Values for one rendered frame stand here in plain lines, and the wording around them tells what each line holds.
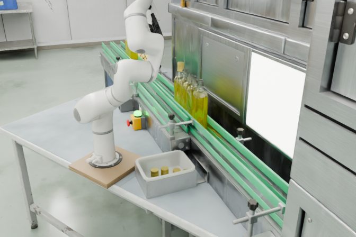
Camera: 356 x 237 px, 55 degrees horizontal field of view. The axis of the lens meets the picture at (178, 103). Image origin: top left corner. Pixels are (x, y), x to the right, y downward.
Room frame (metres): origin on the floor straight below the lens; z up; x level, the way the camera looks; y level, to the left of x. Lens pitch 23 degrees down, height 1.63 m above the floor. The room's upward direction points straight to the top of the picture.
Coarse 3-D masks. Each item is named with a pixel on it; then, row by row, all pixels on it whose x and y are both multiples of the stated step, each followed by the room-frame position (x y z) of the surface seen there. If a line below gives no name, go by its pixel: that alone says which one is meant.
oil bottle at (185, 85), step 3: (183, 84) 1.56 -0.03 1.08; (186, 84) 1.54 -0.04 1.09; (189, 84) 1.53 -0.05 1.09; (183, 87) 1.55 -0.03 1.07; (186, 87) 1.52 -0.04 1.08; (183, 90) 1.55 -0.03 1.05; (183, 93) 1.55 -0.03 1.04; (183, 96) 1.55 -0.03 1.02; (183, 99) 1.55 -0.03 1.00; (183, 102) 1.55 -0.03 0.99; (183, 105) 1.55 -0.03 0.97
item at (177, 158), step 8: (168, 152) 1.32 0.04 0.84; (176, 152) 1.33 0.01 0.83; (136, 160) 1.25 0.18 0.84; (144, 160) 1.27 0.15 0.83; (152, 160) 1.29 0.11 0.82; (160, 160) 1.30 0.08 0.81; (168, 160) 1.31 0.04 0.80; (176, 160) 1.33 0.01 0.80; (184, 160) 1.28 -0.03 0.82; (144, 168) 1.27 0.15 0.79; (160, 168) 1.29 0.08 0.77; (168, 168) 1.30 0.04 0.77; (184, 168) 1.27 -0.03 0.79; (192, 168) 1.19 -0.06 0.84; (144, 176) 1.14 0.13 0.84; (160, 176) 1.14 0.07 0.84; (168, 176) 1.14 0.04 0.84
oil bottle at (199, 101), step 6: (198, 90) 1.43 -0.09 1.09; (204, 90) 1.45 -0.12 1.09; (198, 96) 1.41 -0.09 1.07; (204, 96) 1.42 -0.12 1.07; (192, 102) 1.46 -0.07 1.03; (198, 102) 1.41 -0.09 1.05; (204, 102) 1.42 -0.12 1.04; (192, 108) 1.45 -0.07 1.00; (198, 108) 1.41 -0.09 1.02; (204, 108) 1.42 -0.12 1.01; (192, 114) 1.45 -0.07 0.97; (198, 114) 1.41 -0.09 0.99; (204, 114) 1.42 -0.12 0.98; (198, 120) 1.41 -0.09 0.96; (204, 120) 1.43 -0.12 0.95; (204, 126) 1.43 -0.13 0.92
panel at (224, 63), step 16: (208, 32) 1.65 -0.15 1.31; (208, 48) 1.66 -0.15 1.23; (224, 48) 1.51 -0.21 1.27; (240, 48) 1.38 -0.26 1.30; (256, 48) 1.30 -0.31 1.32; (208, 64) 1.65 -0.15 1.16; (224, 64) 1.51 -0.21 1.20; (240, 64) 1.38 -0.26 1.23; (288, 64) 1.10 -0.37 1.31; (208, 80) 1.65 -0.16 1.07; (224, 80) 1.50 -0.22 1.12; (240, 80) 1.37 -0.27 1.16; (208, 96) 1.63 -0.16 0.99; (224, 96) 1.49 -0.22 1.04; (240, 96) 1.36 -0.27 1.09; (240, 112) 1.34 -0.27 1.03; (272, 144) 1.13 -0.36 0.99
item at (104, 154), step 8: (96, 136) 1.33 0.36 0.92; (104, 136) 1.33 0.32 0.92; (112, 136) 1.36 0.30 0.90; (96, 144) 1.33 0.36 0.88; (104, 144) 1.33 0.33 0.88; (112, 144) 1.35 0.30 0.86; (96, 152) 1.33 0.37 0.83; (104, 152) 1.33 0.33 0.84; (112, 152) 1.35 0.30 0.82; (88, 160) 1.31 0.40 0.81; (96, 160) 1.31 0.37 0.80; (104, 160) 1.33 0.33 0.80; (112, 160) 1.34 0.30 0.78
